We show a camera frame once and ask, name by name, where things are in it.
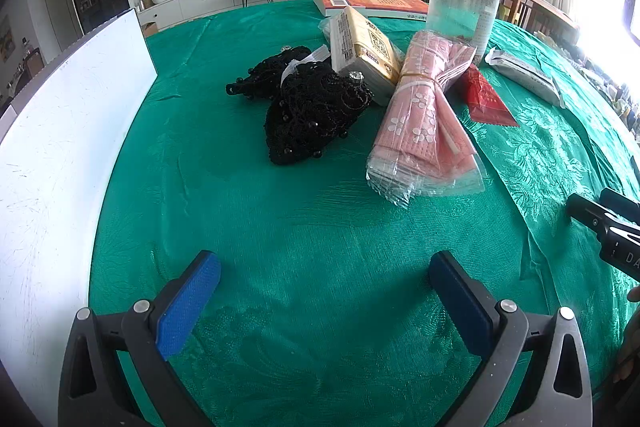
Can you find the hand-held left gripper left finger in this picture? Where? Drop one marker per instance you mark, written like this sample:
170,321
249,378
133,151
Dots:
190,302

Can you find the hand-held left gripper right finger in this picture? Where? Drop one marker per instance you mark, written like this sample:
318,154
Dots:
460,302

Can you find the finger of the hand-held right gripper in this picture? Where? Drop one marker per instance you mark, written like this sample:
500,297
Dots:
622,204
587,211

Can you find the white wipes packet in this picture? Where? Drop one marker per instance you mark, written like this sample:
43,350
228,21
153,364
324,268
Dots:
525,77

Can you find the red packet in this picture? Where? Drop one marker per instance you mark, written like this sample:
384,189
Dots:
485,102

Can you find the pink face mask pack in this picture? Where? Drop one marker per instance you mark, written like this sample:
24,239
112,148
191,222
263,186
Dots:
420,127

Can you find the white box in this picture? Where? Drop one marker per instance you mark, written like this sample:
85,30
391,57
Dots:
60,132

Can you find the black beaded hairnet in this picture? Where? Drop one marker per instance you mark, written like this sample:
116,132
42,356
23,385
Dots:
310,112

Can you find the beige tissue pack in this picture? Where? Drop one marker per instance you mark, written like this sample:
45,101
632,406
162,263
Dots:
360,47

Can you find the person's right hand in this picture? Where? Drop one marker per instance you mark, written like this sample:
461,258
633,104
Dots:
632,357

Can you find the wooden crib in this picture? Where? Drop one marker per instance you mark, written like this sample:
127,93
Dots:
540,7

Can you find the clear jar with black lid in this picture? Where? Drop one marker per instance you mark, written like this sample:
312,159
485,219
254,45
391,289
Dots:
460,12

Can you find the cardboard box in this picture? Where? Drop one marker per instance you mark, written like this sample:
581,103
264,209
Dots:
150,28

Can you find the wooden dining chair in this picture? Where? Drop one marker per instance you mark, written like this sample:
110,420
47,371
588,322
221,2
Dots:
31,62

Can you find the wall picture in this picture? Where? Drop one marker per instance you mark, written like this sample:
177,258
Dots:
5,38

